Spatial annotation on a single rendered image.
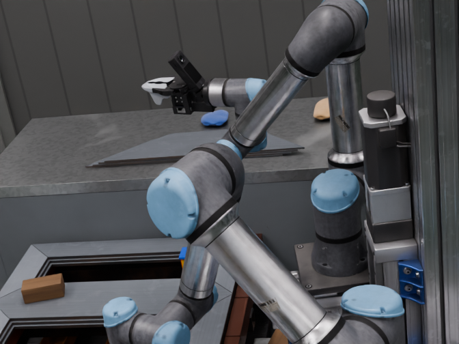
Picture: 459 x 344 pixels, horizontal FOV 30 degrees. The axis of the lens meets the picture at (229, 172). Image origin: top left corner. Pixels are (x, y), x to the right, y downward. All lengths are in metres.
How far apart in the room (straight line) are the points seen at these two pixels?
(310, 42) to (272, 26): 2.64
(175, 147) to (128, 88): 1.81
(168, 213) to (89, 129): 1.75
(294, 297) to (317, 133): 1.42
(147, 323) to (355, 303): 0.45
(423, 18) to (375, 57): 3.12
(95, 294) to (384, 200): 1.10
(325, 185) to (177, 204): 0.65
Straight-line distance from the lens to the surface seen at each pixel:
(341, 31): 1.95
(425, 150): 1.69
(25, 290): 2.64
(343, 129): 2.13
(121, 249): 2.81
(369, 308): 1.63
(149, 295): 2.55
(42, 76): 4.72
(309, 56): 1.94
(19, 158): 3.14
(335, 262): 2.13
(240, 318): 2.41
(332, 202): 2.06
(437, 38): 1.61
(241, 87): 2.20
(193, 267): 1.81
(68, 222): 2.93
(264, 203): 2.74
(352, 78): 2.09
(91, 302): 2.58
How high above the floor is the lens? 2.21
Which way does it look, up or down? 25 degrees down
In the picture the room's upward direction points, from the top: 9 degrees counter-clockwise
